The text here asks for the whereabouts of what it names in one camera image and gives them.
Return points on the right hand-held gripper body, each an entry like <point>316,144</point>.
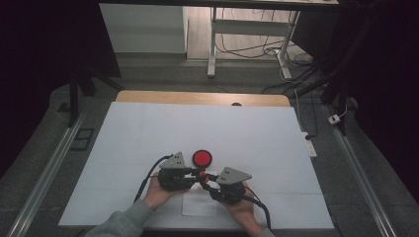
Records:
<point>230,189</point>

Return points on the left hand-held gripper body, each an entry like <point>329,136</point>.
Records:
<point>173,177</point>

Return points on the small red stamp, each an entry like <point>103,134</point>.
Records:
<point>203,173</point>

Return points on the round red ink pad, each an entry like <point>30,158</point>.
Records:
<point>202,158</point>

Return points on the white paper sheet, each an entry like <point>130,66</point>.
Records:
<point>201,205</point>

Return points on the person's left hand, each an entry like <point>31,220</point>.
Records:
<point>158,196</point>

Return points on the person's right hand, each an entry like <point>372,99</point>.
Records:
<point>243,214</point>

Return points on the large white table mat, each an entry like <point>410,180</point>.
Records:
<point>204,126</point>

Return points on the wooden table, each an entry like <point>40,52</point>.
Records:
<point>184,97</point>

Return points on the white power strip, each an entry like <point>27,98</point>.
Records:
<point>310,146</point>

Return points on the small white adapter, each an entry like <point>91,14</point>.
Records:
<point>334,119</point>

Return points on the black metal stand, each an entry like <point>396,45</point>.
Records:
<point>74,98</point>
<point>332,92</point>

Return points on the white cabinet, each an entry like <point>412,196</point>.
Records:
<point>145,29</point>

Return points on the aluminium rail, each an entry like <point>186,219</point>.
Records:
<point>359,174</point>
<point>49,171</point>

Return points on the white desk frame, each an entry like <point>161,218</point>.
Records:
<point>250,27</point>

